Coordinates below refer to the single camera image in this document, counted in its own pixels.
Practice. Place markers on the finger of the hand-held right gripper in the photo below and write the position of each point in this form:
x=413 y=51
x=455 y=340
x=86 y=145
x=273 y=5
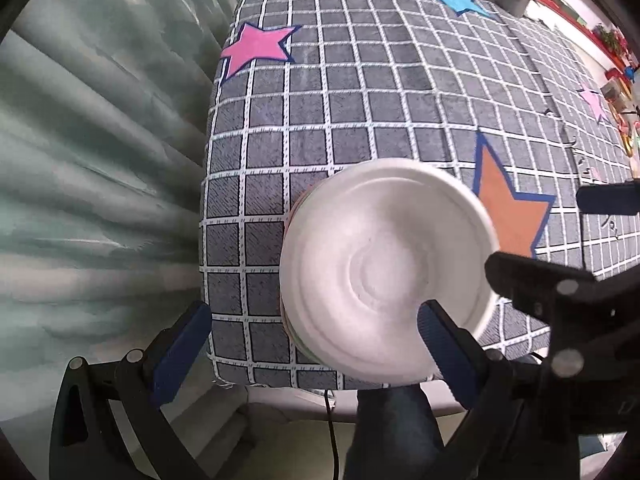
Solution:
x=530 y=275
x=607 y=200

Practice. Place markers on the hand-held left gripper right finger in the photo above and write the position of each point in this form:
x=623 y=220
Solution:
x=447 y=355

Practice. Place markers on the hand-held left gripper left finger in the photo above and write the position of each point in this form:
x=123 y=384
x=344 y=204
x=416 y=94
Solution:
x=182 y=355

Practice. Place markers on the light green plate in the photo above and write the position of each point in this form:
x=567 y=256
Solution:
x=295 y=338

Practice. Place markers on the light pink plate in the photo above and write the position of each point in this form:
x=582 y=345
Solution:
x=292 y=212

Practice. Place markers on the person's left leg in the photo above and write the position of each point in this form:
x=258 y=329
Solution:
x=395 y=435

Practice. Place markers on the green potted plant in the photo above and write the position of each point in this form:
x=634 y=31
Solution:
x=611 y=40

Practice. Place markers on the red shelf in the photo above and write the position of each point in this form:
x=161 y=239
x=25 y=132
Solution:
x=575 y=19

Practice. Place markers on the grey green curtain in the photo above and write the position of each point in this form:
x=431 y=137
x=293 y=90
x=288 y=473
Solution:
x=100 y=160

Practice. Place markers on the grey checked star blanket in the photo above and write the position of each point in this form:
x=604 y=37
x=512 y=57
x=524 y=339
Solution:
x=350 y=85

